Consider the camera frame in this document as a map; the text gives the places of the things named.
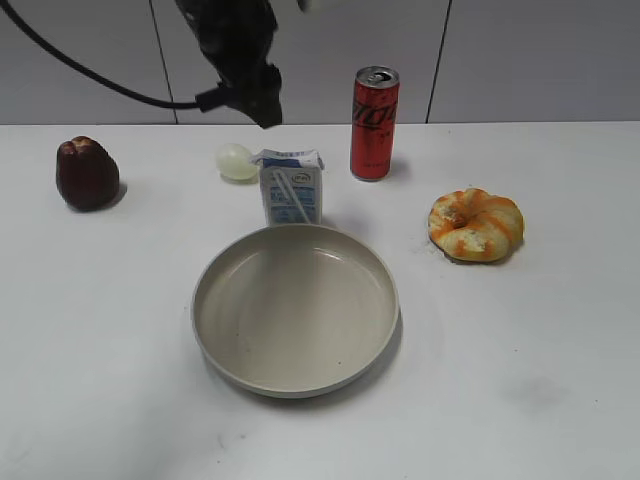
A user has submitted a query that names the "white blue milk carton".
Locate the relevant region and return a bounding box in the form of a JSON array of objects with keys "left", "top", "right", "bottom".
[{"left": 250, "top": 149, "right": 324, "bottom": 226}]

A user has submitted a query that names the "pale white egg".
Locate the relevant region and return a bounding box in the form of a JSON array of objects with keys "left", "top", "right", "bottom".
[{"left": 215, "top": 143, "right": 258, "bottom": 182}]

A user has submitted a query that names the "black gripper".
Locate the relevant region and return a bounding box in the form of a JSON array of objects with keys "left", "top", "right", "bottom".
[{"left": 176, "top": 0, "right": 283, "bottom": 129}]

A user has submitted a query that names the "beige round plate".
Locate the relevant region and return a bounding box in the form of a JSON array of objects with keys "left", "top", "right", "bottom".
[{"left": 190, "top": 224, "right": 400, "bottom": 399}]

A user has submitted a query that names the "dark red wax apple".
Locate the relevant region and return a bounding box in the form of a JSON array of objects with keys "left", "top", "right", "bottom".
[{"left": 56, "top": 136, "right": 120, "bottom": 212}]

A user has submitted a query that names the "black cable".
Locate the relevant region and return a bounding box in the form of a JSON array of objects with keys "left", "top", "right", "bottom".
[{"left": 0, "top": 0, "right": 231, "bottom": 113}]

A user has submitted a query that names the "orange glazed donut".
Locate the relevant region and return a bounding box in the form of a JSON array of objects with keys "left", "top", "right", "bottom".
[{"left": 428, "top": 188, "right": 525, "bottom": 263}]

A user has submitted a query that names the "red soda can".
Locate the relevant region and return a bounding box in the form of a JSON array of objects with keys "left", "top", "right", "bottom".
[{"left": 350, "top": 66, "right": 400, "bottom": 181}]

